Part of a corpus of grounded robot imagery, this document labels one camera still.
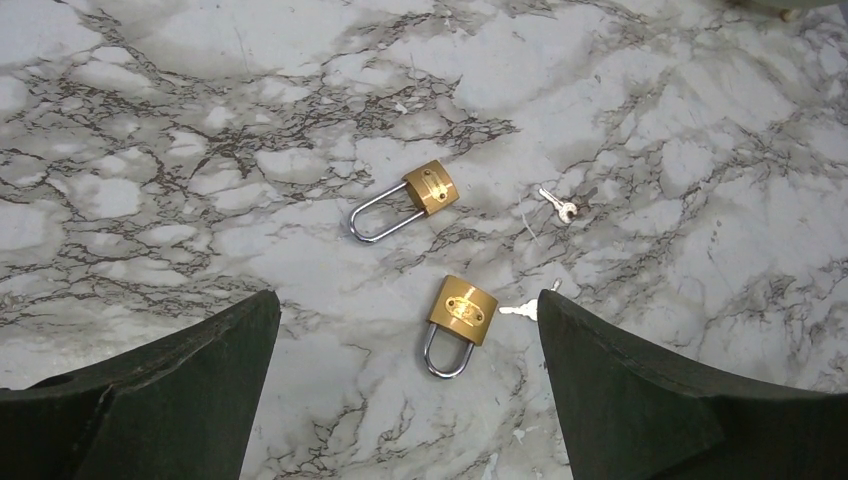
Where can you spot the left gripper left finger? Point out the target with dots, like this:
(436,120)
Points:
(180,407)

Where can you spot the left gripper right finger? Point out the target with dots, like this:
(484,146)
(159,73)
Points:
(630,409)

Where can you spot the cream cylinder with coloured face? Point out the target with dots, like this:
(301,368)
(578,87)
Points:
(786,10)

